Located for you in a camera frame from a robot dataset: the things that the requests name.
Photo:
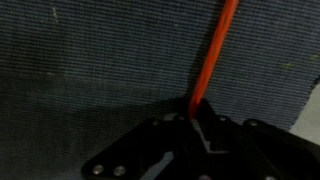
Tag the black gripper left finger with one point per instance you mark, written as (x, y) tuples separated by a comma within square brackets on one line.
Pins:
[(146, 146)]

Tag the dark blue cloth placemat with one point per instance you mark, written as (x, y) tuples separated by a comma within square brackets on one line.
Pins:
[(100, 66)]

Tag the red plastic straw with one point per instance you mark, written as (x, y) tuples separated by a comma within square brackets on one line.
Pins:
[(213, 56)]

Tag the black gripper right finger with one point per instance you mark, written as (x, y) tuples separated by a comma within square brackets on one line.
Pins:
[(260, 150)]

